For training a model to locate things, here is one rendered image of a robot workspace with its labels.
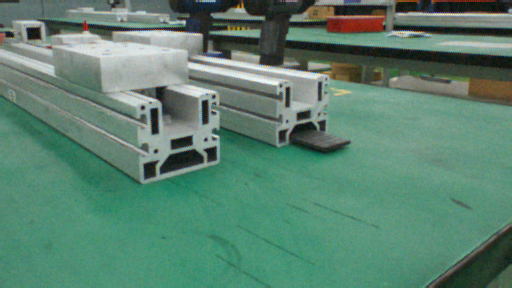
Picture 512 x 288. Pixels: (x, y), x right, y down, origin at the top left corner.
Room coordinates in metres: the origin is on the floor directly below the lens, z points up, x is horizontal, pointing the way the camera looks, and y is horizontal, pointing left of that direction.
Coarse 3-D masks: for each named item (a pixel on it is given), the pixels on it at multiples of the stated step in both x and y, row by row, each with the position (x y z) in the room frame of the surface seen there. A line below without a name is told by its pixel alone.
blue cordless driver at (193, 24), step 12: (180, 0) 1.03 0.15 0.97; (192, 0) 1.04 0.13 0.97; (204, 0) 1.06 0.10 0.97; (216, 0) 1.08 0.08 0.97; (228, 0) 1.10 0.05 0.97; (240, 0) 1.15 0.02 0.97; (180, 12) 1.06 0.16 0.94; (192, 12) 1.06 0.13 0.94; (204, 12) 1.07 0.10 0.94; (192, 24) 1.06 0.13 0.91; (204, 24) 1.07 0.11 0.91; (204, 36) 1.07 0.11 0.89; (204, 48) 1.07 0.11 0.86
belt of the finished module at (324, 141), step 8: (296, 128) 0.61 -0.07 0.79; (304, 128) 0.61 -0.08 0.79; (296, 136) 0.57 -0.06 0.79; (304, 136) 0.57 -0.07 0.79; (312, 136) 0.57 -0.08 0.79; (320, 136) 0.57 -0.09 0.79; (328, 136) 0.57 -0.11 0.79; (304, 144) 0.55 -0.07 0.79; (312, 144) 0.54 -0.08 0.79; (320, 144) 0.54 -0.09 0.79; (328, 144) 0.54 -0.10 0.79; (336, 144) 0.54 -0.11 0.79; (344, 144) 0.55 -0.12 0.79
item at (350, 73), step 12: (312, 12) 5.46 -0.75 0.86; (324, 12) 5.35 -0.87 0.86; (324, 72) 4.84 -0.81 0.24; (336, 72) 4.74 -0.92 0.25; (348, 72) 4.68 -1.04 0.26; (360, 72) 4.65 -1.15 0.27; (480, 84) 3.69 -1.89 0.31; (492, 84) 3.61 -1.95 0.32; (504, 84) 3.54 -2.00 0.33; (492, 96) 3.61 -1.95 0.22; (504, 96) 3.54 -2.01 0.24
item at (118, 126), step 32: (0, 64) 0.91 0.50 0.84; (32, 64) 0.72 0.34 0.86; (32, 96) 0.73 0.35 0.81; (64, 96) 0.60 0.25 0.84; (96, 96) 0.51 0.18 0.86; (128, 96) 0.47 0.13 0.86; (160, 96) 0.55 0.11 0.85; (192, 96) 0.49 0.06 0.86; (64, 128) 0.61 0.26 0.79; (96, 128) 0.54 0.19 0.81; (128, 128) 0.45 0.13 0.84; (160, 128) 0.45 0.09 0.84; (192, 128) 0.49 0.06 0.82; (128, 160) 0.45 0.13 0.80; (160, 160) 0.45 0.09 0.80; (192, 160) 0.49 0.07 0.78
